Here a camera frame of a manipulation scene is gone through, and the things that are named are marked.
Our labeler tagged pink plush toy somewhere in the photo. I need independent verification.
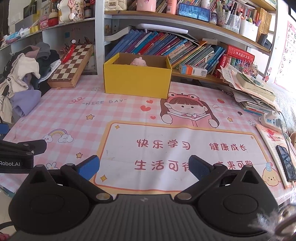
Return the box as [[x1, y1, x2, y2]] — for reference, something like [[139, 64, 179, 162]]
[[130, 57, 147, 67]]

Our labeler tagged pile of clothes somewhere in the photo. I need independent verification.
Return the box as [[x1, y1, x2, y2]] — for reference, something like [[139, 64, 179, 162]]
[[1, 42, 61, 124]]

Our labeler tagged pink cartoon desk mat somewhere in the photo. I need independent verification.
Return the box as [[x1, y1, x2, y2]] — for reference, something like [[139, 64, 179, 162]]
[[5, 75, 293, 203]]

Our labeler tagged pink booklet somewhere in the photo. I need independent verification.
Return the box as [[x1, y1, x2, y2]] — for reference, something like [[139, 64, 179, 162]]
[[256, 124, 292, 189]]

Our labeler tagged wooden chess board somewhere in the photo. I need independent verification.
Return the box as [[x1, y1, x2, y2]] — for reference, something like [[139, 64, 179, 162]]
[[47, 44, 94, 88]]

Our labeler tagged white power strip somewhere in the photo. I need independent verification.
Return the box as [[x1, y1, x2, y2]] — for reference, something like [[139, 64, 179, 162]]
[[259, 111, 286, 132]]

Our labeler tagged black smartphone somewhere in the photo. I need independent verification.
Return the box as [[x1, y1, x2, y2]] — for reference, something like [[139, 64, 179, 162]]
[[276, 145, 295, 182]]

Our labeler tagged stack of papers and books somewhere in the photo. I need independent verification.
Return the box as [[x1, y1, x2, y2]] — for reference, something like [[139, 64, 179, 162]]
[[220, 64, 278, 115]]

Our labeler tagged red tassel ornament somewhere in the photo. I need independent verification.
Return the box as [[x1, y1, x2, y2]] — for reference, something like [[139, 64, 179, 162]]
[[61, 39, 76, 64]]

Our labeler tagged orange white small box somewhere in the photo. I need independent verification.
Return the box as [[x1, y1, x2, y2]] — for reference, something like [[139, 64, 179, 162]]
[[178, 64, 207, 77]]

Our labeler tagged yellow cardboard box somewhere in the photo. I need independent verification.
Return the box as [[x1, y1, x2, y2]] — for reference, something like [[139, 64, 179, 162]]
[[103, 53, 172, 98]]

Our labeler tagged red dictionary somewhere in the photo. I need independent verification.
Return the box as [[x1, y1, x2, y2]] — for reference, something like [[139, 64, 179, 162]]
[[213, 42, 257, 78]]

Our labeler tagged row of books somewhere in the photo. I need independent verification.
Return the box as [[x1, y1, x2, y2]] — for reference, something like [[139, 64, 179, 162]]
[[105, 27, 226, 76]]

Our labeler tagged white plush doll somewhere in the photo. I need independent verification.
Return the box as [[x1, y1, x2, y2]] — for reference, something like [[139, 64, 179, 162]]
[[57, 0, 85, 23]]

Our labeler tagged blue pencil case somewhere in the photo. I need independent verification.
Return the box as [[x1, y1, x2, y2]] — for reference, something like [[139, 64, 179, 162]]
[[178, 3, 211, 23]]

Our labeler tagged cream quilted handbag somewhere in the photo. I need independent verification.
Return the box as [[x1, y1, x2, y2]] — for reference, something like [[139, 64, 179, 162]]
[[104, 0, 127, 11]]

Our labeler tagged pink cylinder container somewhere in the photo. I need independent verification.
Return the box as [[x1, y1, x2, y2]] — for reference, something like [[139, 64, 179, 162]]
[[137, 0, 157, 12]]

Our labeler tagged white shelf post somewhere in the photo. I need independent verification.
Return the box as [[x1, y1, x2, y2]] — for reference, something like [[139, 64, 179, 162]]
[[95, 0, 112, 76]]

